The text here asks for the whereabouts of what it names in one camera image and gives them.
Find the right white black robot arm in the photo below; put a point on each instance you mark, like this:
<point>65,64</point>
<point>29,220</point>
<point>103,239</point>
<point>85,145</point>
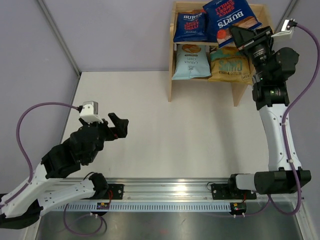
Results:
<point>285,174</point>

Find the right aluminium frame post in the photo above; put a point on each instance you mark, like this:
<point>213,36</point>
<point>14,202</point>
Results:
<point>288,10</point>

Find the blue Burts chips bag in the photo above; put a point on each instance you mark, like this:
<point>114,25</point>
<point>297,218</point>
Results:
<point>229,13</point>
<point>211,28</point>
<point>191,26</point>

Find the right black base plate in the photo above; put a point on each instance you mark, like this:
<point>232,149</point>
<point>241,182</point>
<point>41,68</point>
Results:
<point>222,191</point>

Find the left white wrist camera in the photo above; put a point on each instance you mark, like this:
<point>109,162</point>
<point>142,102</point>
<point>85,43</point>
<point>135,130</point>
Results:
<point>90,112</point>

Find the left aluminium frame post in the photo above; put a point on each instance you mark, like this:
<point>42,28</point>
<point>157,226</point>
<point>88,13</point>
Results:
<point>58,36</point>

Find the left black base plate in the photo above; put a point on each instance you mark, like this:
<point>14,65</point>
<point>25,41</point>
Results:
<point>115,192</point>

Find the large yellow kettle chips bag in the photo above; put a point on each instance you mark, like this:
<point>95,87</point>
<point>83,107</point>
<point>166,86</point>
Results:
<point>227,64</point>

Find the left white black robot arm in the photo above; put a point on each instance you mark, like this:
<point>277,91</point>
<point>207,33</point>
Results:
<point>80,149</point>

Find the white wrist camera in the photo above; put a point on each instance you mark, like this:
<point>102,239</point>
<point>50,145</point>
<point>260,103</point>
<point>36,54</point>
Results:
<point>90,112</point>
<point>286,32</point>

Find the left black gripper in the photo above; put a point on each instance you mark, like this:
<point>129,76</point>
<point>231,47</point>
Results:
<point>121,126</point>

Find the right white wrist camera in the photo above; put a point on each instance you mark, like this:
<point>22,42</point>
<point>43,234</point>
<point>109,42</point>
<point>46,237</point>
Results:
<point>286,32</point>

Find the aluminium frame post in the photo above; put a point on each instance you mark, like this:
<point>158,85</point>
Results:
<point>288,10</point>
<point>58,36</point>

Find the wooden two-tier shelf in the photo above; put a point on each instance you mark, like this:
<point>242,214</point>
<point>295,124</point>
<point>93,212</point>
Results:
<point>262,13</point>

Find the light blue cassava chips bag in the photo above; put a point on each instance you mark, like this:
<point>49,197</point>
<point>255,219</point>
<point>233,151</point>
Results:
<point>191,62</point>

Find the white slotted cable duct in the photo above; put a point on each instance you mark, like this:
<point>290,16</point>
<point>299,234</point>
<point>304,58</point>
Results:
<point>210,207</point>

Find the aluminium mounting rail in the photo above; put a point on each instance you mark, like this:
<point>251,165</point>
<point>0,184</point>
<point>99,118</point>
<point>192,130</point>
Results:
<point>165,190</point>

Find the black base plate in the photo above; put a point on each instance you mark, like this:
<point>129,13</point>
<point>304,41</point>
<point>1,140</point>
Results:
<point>115,192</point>
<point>222,191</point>

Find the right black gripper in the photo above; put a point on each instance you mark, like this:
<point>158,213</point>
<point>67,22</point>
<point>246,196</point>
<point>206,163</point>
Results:
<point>247,40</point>

